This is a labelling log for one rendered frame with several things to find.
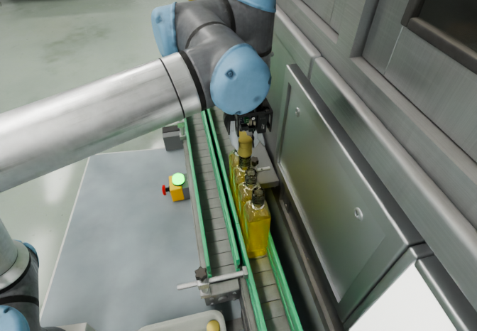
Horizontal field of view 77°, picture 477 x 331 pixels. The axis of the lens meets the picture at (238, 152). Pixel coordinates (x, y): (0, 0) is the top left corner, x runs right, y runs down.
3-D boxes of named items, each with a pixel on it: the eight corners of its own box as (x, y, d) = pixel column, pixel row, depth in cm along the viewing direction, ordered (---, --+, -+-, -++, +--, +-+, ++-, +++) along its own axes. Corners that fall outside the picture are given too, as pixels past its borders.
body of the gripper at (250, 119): (236, 140, 60) (235, 88, 51) (227, 114, 66) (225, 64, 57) (272, 134, 61) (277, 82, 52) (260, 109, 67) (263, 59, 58)
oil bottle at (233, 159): (250, 204, 95) (252, 158, 80) (233, 207, 94) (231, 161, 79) (246, 190, 99) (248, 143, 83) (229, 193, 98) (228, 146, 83)
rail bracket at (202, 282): (248, 289, 76) (249, 268, 67) (182, 305, 73) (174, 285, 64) (245, 277, 78) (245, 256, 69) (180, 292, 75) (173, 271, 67)
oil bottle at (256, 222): (266, 255, 83) (272, 212, 68) (247, 259, 82) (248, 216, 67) (260, 236, 87) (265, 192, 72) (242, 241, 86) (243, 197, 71)
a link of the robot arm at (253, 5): (213, -26, 45) (262, -32, 48) (217, 44, 53) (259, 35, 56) (236, -10, 40) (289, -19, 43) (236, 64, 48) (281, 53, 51)
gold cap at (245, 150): (253, 156, 72) (254, 143, 69) (239, 158, 72) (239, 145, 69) (250, 146, 75) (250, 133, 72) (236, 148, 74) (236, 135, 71)
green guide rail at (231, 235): (240, 273, 79) (240, 259, 73) (236, 273, 79) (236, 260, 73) (181, 18, 199) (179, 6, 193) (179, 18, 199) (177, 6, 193)
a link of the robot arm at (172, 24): (166, 28, 36) (247, 13, 39) (144, -2, 43) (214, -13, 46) (176, 84, 42) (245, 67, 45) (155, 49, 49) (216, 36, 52)
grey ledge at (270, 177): (277, 197, 108) (280, 177, 100) (253, 202, 107) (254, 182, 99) (226, 67, 174) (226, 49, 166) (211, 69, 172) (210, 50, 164)
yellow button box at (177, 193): (191, 199, 112) (189, 187, 107) (171, 202, 111) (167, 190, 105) (189, 185, 117) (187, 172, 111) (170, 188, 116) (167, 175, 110)
